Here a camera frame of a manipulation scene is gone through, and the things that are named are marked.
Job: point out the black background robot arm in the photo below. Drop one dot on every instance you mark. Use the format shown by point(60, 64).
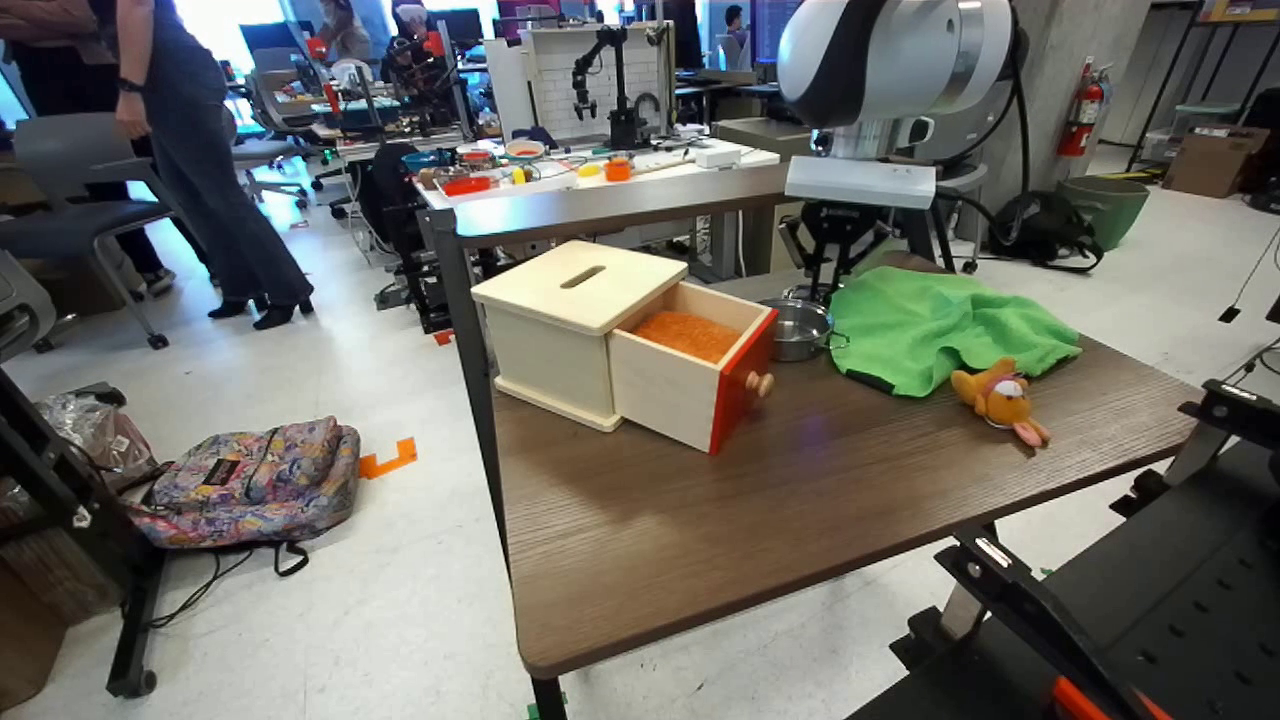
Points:
point(634, 122)

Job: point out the white background table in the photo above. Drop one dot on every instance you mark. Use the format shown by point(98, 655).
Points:
point(572, 187)

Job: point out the standing person in jeans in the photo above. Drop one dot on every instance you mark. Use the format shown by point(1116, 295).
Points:
point(173, 94)

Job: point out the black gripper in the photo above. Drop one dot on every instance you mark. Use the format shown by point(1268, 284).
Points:
point(827, 226)

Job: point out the orange plush toy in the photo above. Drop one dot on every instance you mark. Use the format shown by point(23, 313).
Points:
point(1000, 399)

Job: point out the small steel pot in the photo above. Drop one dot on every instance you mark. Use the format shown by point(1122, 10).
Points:
point(803, 333)

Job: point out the green cloth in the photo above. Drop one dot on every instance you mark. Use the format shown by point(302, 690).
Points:
point(917, 329)

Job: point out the wooden box with red drawer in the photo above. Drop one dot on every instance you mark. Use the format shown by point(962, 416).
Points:
point(622, 338)

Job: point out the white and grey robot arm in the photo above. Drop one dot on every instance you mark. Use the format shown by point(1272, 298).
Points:
point(861, 69)

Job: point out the colourful backpack on floor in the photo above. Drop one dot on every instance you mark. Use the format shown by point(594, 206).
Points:
point(289, 483)

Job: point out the cardboard box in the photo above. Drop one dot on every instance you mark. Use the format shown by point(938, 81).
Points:
point(1214, 162)

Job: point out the red fire extinguisher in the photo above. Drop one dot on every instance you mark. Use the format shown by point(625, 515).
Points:
point(1080, 115)

